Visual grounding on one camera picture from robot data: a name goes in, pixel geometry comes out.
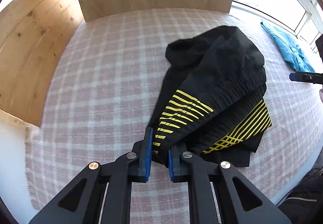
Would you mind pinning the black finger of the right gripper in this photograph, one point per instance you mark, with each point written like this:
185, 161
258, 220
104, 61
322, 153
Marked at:
306, 77

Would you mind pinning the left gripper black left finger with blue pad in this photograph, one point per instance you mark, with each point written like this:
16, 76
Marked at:
101, 193

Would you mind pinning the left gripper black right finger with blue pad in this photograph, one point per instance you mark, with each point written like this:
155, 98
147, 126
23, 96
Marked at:
220, 193

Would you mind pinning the black shorts yellow stripes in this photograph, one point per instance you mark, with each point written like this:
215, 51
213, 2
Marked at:
212, 98

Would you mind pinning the blue garment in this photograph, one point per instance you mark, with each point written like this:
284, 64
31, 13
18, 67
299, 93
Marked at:
289, 48

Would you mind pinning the black jacket with zippers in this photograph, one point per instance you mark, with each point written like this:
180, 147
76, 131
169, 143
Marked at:
304, 203

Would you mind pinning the pink white plaid cloth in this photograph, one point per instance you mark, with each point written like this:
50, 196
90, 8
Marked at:
106, 85

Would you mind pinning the knotty pine plank panel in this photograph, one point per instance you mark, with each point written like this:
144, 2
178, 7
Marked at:
34, 34

